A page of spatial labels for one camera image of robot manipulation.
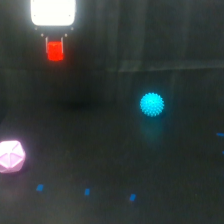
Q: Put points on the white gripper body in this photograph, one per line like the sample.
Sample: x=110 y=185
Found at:
x=52 y=16

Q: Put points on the thin gripper finger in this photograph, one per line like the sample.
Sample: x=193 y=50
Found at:
x=46 y=43
x=62 y=41

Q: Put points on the red hexagonal block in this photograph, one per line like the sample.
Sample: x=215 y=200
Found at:
x=55 y=51

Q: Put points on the black backdrop curtain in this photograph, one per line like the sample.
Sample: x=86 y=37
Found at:
x=116 y=51

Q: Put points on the cyan spiky ball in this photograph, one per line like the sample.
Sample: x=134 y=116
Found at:
x=152 y=104

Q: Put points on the pink polyhedron ball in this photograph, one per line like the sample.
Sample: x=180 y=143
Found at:
x=12 y=156

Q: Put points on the blue tape marker left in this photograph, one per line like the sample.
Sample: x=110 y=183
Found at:
x=40 y=187

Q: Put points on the blue tape marker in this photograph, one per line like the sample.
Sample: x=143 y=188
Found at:
x=87 y=192
x=40 y=187
x=132 y=197
x=220 y=134

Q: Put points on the blue tape marker middle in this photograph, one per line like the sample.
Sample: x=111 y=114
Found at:
x=87 y=192

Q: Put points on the blue tape marker far right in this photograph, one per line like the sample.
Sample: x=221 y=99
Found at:
x=220 y=134

